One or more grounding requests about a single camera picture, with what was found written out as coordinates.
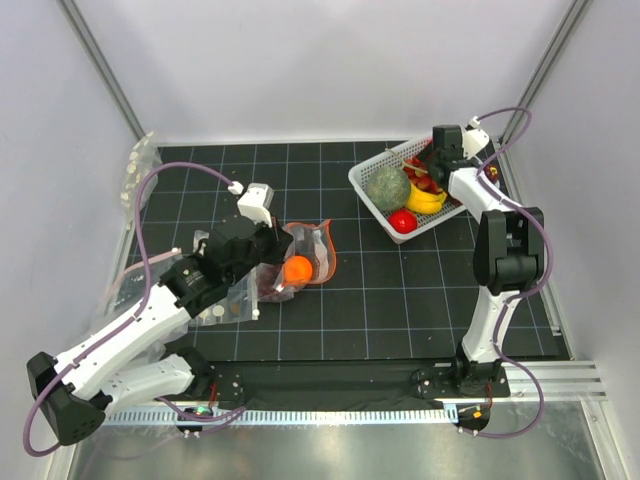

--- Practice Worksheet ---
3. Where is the black grid cutting mat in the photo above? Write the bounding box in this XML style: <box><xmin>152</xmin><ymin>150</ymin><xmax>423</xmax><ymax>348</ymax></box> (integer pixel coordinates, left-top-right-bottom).
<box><xmin>142</xmin><ymin>142</ymin><xmax>478</xmax><ymax>361</ymax></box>

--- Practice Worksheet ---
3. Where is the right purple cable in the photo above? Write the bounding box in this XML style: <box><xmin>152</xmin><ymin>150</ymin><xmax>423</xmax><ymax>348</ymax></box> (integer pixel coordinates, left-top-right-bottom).
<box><xmin>457</xmin><ymin>106</ymin><xmax>556</xmax><ymax>439</ymax></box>

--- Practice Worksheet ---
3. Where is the purple grape bunch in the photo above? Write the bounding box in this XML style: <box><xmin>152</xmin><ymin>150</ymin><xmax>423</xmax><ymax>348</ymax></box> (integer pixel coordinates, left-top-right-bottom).
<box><xmin>256</xmin><ymin>264</ymin><xmax>294</xmax><ymax>303</ymax></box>

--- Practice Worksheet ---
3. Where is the red pepper left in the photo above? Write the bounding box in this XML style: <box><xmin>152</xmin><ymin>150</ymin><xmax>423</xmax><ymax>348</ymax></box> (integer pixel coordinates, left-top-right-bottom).
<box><xmin>388</xmin><ymin>209</ymin><xmax>418</xmax><ymax>235</ymax></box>

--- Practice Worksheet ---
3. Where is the left aluminium frame post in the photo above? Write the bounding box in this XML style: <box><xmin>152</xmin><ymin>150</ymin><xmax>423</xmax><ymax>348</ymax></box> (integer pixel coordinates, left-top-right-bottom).
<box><xmin>56</xmin><ymin>0</ymin><xmax>146</xmax><ymax>140</ymax></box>

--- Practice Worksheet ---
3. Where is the small strawberries pile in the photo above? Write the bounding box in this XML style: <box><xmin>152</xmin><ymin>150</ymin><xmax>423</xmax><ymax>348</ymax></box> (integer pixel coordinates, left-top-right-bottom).
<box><xmin>402</xmin><ymin>156</ymin><xmax>443</xmax><ymax>194</ymax></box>

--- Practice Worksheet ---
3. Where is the purple cable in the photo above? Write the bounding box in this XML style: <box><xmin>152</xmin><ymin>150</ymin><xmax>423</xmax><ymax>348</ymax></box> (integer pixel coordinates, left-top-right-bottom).
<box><xmin>22</xmin><ymin>161</ymin><xmax>246</xmax><ymax>457</ymax></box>
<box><xmin>457</xmin><ymin>106</ymin><xmax>556</xmax><ymax>439</ymax></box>

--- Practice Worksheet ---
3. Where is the aluminium frame post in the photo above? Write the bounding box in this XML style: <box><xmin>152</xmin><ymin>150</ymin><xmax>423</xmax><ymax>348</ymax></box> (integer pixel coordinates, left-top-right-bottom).
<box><xmin>518</xmin><ymin>0</ymin><xmax>592</xmax><ymax>111</ymax></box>
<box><xmin>56</xmin><ymin>0</ymin><xmax>146</xmax><ymax>140</ymax></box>

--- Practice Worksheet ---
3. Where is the white slotted cable duct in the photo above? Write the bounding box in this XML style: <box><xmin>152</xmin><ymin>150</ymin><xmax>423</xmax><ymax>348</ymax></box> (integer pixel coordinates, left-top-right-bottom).
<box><xmin>104</xmin><ymin>405</ymin><xmax>458</xmax><ymax>427</ymax></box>

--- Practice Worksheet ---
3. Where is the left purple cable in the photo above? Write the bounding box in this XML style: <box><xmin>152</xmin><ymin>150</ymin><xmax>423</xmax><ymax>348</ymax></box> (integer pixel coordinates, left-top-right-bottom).
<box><xmin>22</xmin><ymin>161</ymin><xmax>246</xmax><ymax>457</ymax></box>

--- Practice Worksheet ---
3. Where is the yellow banana bunch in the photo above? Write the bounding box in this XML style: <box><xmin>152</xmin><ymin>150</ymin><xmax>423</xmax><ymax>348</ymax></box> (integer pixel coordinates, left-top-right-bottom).
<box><xmin>405</xmin><ymin>184</ymin><xmax>447</xmax><ymax>215</ymax></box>

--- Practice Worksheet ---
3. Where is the orange fruit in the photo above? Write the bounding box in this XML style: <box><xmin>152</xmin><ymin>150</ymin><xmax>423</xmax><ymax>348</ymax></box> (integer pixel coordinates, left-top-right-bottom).
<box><xmin>283</xmin><ymin>255</ymin><xmax>313</xmax><ymax>286</ymax></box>

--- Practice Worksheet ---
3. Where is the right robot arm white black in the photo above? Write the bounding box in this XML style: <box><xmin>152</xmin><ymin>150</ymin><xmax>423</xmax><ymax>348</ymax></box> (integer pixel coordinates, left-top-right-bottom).
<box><xmin>426</xmin><ymin>125</ymin><xmax>545</xmax><ymax>396</ymax></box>

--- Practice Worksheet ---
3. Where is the crumpled clear bag left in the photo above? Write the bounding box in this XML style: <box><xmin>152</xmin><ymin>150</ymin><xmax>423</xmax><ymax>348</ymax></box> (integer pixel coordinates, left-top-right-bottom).
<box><xmin>88</xmin><ymin>248</ymin><xmax>189</xmax><ymax>368</ymax></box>

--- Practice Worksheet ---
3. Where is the clear zip bag red zipper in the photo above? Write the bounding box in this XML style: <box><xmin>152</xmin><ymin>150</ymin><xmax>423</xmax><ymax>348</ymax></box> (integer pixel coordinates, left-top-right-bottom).
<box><xmin>256</xmin><ymin>220</ymin><xmax>337</xmax><ymax>303</ymax></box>

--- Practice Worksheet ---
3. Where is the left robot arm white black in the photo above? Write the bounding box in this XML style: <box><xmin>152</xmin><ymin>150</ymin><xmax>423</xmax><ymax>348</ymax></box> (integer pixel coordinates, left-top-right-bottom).
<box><xmin>23</xmin><ymin>216</ymin><xmax>293</xmax><ymax>456</ymax></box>

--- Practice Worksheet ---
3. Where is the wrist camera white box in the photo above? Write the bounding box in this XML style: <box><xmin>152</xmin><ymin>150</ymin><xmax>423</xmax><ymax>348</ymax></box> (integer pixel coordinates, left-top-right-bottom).
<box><xmin>237</xmin><ymin>183</ymin><xmax>274</xmax><ymax>227</ymax></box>
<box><xmin>462</xmin><ymin>117</ymin><xmax>490</xmax><ymax>160</ymax></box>

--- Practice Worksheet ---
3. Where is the clear bag at wall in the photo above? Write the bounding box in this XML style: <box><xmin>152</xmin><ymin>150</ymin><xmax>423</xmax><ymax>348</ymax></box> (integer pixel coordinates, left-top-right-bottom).
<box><xmin>120</xmin><ymin>131</ymin><xmax>162</xmax><ymax>231</ymax></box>

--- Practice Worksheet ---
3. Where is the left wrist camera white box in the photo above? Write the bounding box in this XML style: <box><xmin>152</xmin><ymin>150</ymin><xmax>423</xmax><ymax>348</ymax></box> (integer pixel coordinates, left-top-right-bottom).
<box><xmin>237</xmin><ymin>183</ymin><xmax>274</xmax><ymax>227</ymax></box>

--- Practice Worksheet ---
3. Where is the white plastic fruit basket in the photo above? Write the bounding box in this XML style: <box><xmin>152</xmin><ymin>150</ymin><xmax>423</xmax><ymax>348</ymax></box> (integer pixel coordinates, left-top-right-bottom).
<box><xmin>348</xmin><ymin>137</ymin><xmax>466</xmax><ymax>244</ymax></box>

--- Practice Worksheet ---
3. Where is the right aluminium frame post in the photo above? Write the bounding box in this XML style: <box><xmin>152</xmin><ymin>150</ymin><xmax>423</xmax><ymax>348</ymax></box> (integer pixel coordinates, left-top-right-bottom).
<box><xmin>518</xmin><ymin>0</ymin><xmax>592</xmax><ymax>111</ymax></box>

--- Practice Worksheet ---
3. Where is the bag of white discs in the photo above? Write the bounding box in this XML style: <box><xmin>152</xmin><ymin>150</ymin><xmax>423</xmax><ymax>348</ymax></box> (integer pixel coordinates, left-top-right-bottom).
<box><xmin>185</xmin><ymin>218</ymin><xmax>261</xmax><ymax>325</ymax></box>

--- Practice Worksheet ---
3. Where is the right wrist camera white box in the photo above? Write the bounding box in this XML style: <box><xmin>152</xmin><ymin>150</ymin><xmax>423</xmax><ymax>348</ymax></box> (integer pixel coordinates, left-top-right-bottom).
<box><xmin>462</xmin><ymin>117</ymin><xmax>490</xmax><ymax>160</ymax></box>

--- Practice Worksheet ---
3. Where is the dark red apple right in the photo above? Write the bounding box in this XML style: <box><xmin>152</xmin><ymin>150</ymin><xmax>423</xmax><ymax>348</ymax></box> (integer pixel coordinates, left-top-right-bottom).
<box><xmin>484</xmin><ymin>164</ymin><xmax>500</xmax><ymax>184</ymax></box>

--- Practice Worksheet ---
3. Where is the green netted melon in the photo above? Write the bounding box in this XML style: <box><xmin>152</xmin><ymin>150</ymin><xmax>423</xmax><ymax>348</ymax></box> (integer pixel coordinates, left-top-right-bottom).
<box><xmin>364</xmin><ymin>166</ymin><xmax>412</xmax><ymax>212</ymax></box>

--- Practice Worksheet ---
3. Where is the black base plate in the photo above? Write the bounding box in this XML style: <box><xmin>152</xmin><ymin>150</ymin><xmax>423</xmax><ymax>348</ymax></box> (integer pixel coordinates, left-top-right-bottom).
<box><xmin>168</xmin><ymin>359</ymin><xmax>510</xmax><ymax>412</ymax></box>

